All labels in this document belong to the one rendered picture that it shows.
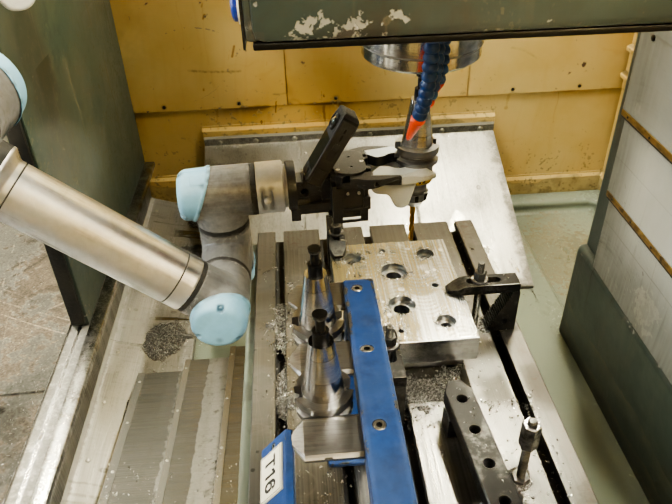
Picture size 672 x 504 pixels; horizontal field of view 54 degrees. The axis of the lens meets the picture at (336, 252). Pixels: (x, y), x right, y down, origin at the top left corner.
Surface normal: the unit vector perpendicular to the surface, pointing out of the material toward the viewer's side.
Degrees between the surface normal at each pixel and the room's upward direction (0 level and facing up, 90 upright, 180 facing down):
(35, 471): 0
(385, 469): 0
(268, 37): 112
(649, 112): 91
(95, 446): 17
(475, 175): 24
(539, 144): 90
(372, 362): 0
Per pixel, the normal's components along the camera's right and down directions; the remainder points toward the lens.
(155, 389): -0.04, -0.89
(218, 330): 0.07, 0.58
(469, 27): 0.08, 0.84
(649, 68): -1.00, 0.07
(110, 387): 0.27, -0.80
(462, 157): 0.00, -0.51
